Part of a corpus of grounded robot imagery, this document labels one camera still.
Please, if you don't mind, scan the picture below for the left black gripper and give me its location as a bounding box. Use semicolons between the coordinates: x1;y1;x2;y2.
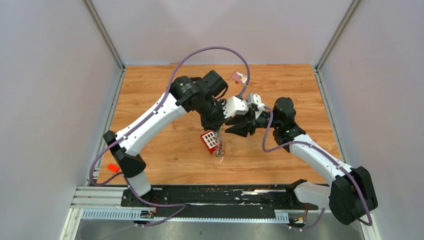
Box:
198;96;234;134

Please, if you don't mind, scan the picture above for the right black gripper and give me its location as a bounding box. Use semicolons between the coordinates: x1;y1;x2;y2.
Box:
224;108;280;137

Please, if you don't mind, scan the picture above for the large metal keyring with rings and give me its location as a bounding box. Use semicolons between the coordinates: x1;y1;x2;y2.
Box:
214;128;225;157

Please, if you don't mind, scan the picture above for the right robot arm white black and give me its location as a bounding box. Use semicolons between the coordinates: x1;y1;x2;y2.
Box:
223;93;378;227

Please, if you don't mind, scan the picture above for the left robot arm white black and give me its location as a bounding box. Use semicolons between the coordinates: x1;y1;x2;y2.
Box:
103;70;229;207

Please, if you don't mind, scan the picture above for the red window toy brick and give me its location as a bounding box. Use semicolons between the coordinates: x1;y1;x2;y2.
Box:
200;130;219;155

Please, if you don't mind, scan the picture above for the playing card box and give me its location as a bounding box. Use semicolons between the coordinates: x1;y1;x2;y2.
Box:
230;71;248;86

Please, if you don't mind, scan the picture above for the small orange brick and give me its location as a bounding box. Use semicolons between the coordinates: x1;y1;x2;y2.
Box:
107;163;120;173

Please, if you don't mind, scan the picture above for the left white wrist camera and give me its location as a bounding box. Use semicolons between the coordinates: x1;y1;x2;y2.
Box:
223;96;249;119

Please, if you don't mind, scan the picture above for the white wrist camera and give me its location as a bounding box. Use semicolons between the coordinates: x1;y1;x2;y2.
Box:
246;93;265;120
223;96;249;119

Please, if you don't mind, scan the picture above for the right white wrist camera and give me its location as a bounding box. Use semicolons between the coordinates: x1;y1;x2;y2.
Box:
246;93;265;120

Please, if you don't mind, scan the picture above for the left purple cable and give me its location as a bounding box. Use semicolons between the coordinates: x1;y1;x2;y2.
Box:
88;46;250;229

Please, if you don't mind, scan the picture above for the purple cable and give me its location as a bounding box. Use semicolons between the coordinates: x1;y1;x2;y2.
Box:
262;105;374;231
88;46;250;229

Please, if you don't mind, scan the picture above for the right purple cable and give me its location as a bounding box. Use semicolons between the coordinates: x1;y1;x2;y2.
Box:
262;105;374;231

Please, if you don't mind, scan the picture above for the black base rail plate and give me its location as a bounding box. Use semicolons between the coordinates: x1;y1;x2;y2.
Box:
142;184;319;220

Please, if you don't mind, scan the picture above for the white slotted cable duct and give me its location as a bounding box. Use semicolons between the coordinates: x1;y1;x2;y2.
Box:
81;208;290;224

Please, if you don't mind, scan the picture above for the right aluminium frame post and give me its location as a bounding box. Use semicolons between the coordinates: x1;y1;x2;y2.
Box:
315;0;362;72

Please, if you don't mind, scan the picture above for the aluminium frame post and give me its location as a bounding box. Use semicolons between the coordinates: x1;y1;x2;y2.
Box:
315;0;362;72
82;0;125;72

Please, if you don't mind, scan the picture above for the left aluminium frame post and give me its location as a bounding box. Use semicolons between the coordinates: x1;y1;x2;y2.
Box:
82;0;125;72

